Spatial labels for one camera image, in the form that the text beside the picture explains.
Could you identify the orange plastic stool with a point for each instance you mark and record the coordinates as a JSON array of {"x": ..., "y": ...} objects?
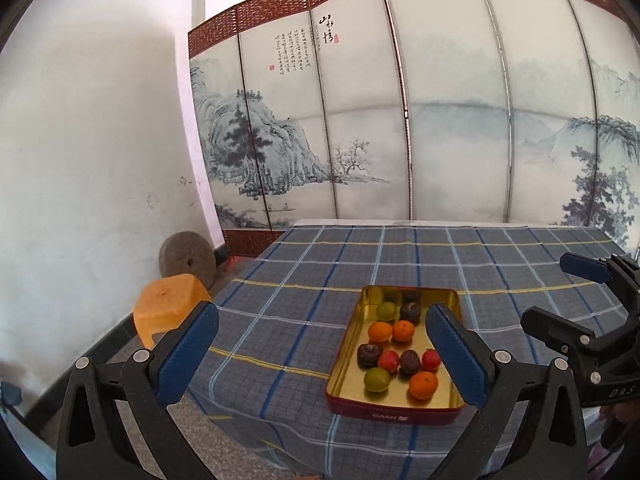
[{"x": 165, "y": 300}]

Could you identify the blue plastic object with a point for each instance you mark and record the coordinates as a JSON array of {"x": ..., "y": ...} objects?
[{"x": 10, "y": 392}]

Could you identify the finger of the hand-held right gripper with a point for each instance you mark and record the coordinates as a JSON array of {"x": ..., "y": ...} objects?
[
  {"x": 585, "y": 266},
  {"x": 550, "y": 326}
]

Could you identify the green round fruit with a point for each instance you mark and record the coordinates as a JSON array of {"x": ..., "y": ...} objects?
[
  {"x": 376, "y": 379},
  {"x": 385, "y": 311}
]

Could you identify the blue plaid tablecloth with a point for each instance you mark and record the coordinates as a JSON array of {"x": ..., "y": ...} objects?
[{"x": 300, "y": 270}]

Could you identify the gold metal tin tray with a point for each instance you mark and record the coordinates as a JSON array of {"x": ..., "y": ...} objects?
[{"x": 349, "y": 387}]

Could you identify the dark brown wrinkled fruit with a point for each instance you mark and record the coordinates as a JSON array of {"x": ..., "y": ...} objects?
[
  {"x": 369, "y": 355},
  {"x": 410, "y": 312},
  {"x": 410, "y": 362}
]

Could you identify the grey round millstone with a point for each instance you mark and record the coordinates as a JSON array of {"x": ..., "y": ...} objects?
[{"x": 180, "y": 260}]

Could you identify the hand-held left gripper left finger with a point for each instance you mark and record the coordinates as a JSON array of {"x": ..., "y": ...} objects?
[{"x": 185, "y": 355}]

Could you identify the orange mandarin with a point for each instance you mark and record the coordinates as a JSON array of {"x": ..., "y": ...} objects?
[
  {"x": 423, "y": 385},
  {"x": 380, "y": 332},
  {"x": 403, "y": 331}
]

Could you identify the landscape painted folding screen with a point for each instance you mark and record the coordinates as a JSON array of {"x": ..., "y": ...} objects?
[{"x": 450, "y": 110}]

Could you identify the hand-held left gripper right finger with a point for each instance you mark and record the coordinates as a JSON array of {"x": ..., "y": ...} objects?
[{"x": 457, "y": 355}]

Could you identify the red round fruit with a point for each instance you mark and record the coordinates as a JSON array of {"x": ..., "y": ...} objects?
[
  {"x": 431, "y": 360},
  {"x": 388, "y": 361}
]

